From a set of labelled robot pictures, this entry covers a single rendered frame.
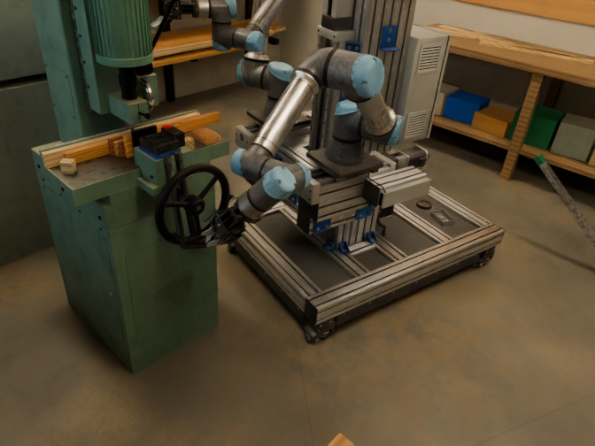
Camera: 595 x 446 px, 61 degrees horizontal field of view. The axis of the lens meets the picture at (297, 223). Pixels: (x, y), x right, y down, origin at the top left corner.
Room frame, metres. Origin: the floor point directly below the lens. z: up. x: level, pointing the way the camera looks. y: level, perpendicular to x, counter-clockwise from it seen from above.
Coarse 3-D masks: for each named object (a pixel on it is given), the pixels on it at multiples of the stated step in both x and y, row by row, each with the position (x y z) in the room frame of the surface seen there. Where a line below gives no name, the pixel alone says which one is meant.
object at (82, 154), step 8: (216, 112) 1.88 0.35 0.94; (184, 120) 1.77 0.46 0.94; (192, 120) 1.79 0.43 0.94; (200, 120) 1.81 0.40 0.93; (208, 120) 1.84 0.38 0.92; (216, 120) 1.87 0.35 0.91; (184, 128) 1.76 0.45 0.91; (192, 128) 1.79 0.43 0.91; (96, 144) 1.51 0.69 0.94; (104, 144) 1.52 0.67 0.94; (64, 152) 1.44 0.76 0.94; (72, 152) 1.44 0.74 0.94; (80, 152) 1.46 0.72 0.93; (88, 152) 1.48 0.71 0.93; (96, 152) 1.50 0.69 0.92; (104, 152) 1.52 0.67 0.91; (80, 160) 1.45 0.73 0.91
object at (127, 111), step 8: (112, 96) 1.62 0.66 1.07; (120, 96) 1.63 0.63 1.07; (112, 104) 1.63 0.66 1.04; (120, 104) 1.59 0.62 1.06; (128, 104) 1.56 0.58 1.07; (136, 104) 1.58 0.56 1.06; (144, 104) 1.60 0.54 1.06; (112, 112) 1.63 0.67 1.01; (120, 112) 1.60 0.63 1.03; (128, 112) 1.56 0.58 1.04; (136, 112) 1.58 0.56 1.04; (144, 112) 1.60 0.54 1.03; (128, 120) 1.56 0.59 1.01; (136, 120) 1.57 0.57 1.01; (144, 120) 1.59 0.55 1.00
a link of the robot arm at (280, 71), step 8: (272, 64) 2.22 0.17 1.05; (280, 64) 2.24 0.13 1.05; (264, 72) 2.21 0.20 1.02; (272, 72) 2.18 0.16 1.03; (280, 72) 2.17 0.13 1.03; (288, 72) 2.18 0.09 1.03; (264, 80) 2.19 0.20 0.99; (272, 80) 2.18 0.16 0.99; (280, 80) 2.17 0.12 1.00; (288, 80) 2.18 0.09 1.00; (264, 88) 2.21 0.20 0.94; (272, 88) 2.18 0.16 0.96; (280, 88) 2.17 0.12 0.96; (272, 96) 2.17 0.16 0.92; (280, 96) 2.17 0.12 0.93
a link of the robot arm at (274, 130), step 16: (304, 64) 1.48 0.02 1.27; (320, 64) 1.47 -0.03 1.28; (304, 80) 1.44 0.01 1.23; (320, 80) 1.46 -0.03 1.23; (288, 96) 1.39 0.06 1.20; (304, 96) 1.41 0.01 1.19; (272, 112) 1.36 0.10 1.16; (288, 112) 1.35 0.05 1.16; (272, 128) 1.30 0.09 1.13; (288, 128) 1.33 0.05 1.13; (256, 144) 1.26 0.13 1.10; (272, 144) 1.27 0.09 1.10; (240, 160) 1.22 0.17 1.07; (256, 160) 1.21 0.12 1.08; (256, 176) 1.19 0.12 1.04
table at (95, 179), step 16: (208, 144) 1.67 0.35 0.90; (224, 144) 1.70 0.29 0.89; (96, 160) 1.47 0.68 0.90; (112, 160) 1.48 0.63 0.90; (128, 160) 1.49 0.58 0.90; (208, 160) 1.65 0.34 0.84; (48, 176) 1.39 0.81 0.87; (64, 176) 1.35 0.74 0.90; (80, 176) 1.36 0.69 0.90; (96, 176) 1.37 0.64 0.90; (112, 176) 1.38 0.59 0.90; (128, 176) 1.41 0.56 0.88; (192, 176) 1.48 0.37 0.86; (64, 192) 1.32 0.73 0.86; (80, 192) 1.29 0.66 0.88; (96, 192) 1.33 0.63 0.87; (112, 192) 1.37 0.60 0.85
